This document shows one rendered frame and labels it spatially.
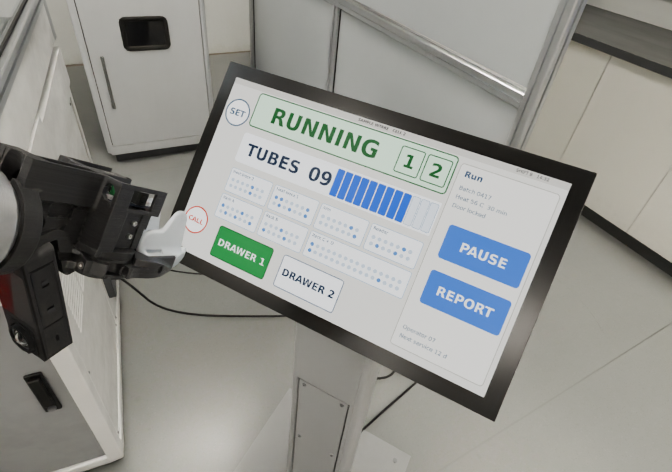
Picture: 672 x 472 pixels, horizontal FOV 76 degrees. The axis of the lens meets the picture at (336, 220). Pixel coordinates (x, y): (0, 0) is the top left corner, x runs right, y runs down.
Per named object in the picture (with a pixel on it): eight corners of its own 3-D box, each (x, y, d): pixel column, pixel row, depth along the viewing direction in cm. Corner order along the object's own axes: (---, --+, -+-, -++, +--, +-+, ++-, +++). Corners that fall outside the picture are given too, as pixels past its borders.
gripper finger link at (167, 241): (219, 220, 47) (162, 210, 39) (199, 269, 48) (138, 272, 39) (197, 209, 48) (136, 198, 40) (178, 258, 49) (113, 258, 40)
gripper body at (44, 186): (175, 195, 38) (50, 168, 27) (141, 285, 39) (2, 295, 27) (113, 167, 41) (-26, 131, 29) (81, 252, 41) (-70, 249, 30)
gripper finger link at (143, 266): (187, 262, 43) (118, 262, 34) (181, 276, 43) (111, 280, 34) (151, 244, 44) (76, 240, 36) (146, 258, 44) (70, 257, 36)
